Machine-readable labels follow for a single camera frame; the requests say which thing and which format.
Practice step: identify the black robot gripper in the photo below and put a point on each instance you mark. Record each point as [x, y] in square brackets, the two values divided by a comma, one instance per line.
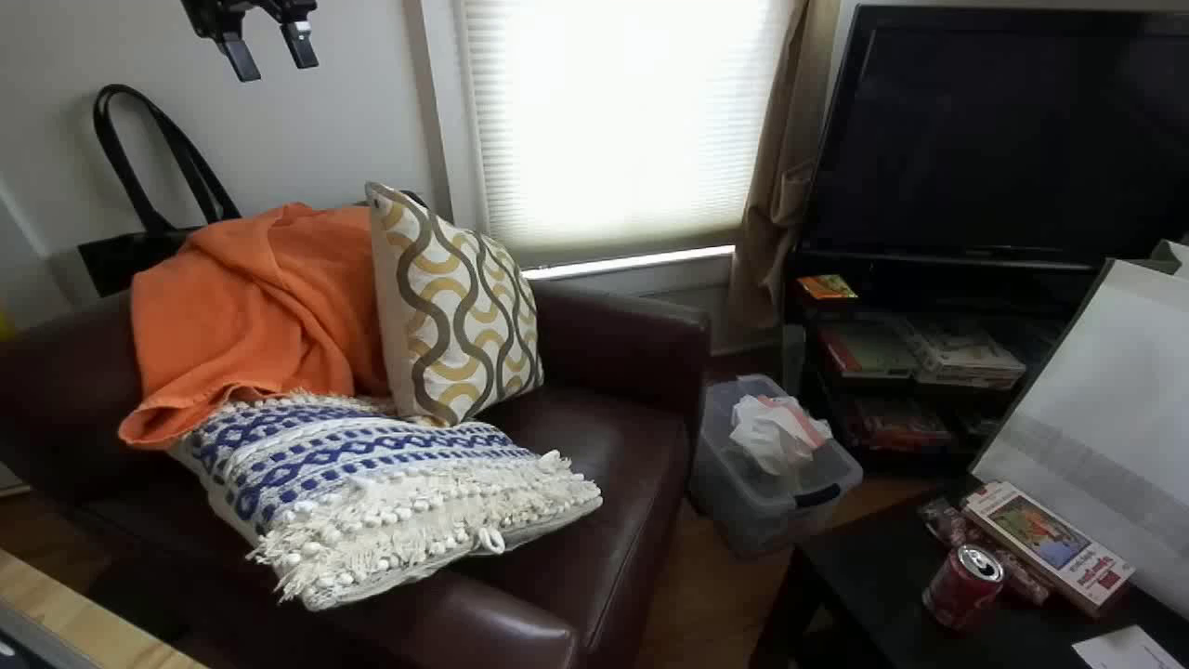
[247, 14]

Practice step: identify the orange towel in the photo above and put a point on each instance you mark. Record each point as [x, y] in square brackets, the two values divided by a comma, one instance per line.
[253, 319]

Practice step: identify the pillow with brown curved stripes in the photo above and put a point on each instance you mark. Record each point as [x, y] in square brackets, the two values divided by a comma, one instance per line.
[451, 310]

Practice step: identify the blue and white fringed pillow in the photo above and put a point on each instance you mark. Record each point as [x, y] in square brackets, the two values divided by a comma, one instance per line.
[373, 487]

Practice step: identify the black tote bag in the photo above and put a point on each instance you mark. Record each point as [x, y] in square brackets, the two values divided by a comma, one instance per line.
[150, 197]

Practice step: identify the white window blind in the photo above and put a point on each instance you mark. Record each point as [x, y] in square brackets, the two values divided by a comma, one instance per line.
[618, 118]

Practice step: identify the dark brown leather armchair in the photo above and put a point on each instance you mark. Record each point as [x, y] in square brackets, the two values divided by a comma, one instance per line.
[581, 420]

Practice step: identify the beige curtain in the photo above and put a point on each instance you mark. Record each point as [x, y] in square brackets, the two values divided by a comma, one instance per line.
[774, 174]

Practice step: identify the small orange box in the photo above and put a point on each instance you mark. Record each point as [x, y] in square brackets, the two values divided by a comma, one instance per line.
[827, 289]

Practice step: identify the white crumpled cloth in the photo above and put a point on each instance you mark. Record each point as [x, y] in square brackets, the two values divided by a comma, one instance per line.
[777, 431]

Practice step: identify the clear plastic storage bin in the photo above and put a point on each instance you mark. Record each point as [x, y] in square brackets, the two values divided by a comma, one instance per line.
[756, 486]

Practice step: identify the stack of books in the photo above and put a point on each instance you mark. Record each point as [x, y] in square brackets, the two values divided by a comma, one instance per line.
[866, 352]

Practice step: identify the black tv stand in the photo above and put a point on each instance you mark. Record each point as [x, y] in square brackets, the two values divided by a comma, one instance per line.
[915, 373]

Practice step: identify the red dvd stack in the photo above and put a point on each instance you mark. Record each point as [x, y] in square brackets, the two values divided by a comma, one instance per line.
[898, 429]

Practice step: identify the black flat screen television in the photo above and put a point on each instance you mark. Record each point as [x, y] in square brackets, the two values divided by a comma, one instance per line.
[1003, 133]

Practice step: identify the stack of magazines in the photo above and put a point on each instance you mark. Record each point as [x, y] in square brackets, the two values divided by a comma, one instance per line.
[969, 359]

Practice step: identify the dark coffee table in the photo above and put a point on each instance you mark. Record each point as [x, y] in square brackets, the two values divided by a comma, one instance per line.
[915, 608]

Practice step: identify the red soda can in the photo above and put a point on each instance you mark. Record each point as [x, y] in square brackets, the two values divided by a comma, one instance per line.
[962, 589]

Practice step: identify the white paper bag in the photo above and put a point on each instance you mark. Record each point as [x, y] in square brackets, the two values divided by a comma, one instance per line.
[1101, 420]

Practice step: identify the white box with picture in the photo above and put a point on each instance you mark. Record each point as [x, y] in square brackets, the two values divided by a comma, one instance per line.
[1048, 543]

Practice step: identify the white paper sheet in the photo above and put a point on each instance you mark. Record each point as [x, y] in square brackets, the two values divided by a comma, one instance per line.
[1122, 649]

